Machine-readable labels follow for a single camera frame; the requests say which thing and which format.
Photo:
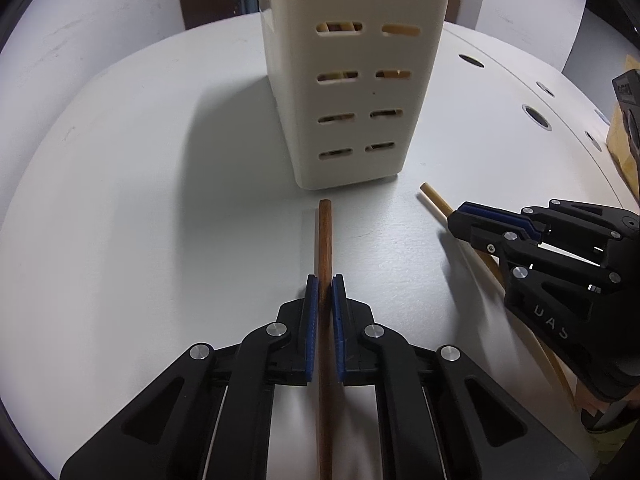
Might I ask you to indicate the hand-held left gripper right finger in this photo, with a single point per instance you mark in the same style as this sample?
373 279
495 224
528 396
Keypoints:
339 320

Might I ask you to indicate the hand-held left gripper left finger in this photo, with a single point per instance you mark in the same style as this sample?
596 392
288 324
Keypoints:
312 320

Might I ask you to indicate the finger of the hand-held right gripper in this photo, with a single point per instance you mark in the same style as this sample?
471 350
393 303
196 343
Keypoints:
475 232
492 214

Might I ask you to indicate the light bamboo chopstick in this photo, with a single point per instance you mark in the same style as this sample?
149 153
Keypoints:
435 200

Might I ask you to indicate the dark brown wooden chopstick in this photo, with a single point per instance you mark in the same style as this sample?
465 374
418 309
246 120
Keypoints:
325 240

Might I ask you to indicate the cream slotted utensil holder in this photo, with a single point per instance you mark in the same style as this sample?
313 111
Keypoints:
350 110

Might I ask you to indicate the person's right hand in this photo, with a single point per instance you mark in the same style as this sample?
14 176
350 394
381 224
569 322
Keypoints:
590 402

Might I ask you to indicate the yellowish box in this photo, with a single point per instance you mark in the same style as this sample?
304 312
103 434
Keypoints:
619 150

